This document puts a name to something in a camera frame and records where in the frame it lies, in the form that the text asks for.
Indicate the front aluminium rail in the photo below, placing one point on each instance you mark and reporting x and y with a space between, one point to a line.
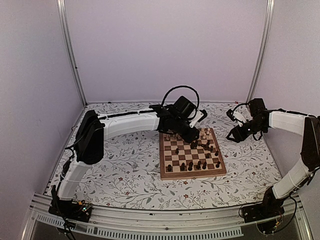
223 223

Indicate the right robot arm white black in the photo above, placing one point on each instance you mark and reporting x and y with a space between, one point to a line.
306 126

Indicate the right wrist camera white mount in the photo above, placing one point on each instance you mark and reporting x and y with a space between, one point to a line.
236 116

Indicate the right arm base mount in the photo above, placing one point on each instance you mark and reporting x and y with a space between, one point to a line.
268 208

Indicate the wooden chess board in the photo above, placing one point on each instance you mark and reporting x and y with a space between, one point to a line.
180 160

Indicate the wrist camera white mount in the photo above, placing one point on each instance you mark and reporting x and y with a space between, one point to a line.
236 116
200 115

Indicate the dark chess piece front corner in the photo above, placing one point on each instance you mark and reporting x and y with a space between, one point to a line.
169 168

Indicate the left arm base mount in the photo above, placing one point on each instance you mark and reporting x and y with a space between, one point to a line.
69 209

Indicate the left aluminium frame post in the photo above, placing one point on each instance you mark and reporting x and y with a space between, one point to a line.
61 6

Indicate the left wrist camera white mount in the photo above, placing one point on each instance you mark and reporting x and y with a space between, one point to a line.
200 115

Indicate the right aluminium frame post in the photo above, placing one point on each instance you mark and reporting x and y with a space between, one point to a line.
262 49

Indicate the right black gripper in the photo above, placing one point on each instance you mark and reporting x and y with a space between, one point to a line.
237 133

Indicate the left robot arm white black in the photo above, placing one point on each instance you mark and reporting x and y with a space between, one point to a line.
177 118

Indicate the floral patterned table mat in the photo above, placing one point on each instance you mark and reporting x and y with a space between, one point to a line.
128 176

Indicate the aluminium frame post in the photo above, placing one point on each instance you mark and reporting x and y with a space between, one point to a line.
61 6
262 49

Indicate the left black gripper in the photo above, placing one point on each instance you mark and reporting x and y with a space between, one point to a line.
191 138

